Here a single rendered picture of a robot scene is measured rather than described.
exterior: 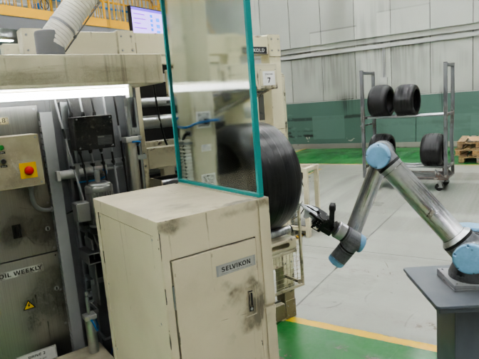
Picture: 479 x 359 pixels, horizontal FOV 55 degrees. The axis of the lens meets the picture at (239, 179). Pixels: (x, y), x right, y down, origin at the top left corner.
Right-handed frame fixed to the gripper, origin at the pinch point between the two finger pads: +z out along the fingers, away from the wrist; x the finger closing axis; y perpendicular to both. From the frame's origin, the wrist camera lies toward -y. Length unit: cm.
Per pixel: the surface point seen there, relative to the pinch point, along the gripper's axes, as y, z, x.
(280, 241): 19.7, 0.6, -9.7
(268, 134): -20.1, 34.4, 6.1
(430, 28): 32, -252, 1103
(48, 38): -18, 138, -20
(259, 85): -20, 50, 54
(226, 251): -27, 33, -89
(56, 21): -23, 139, -13
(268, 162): -15.8, 28.5, -9.5
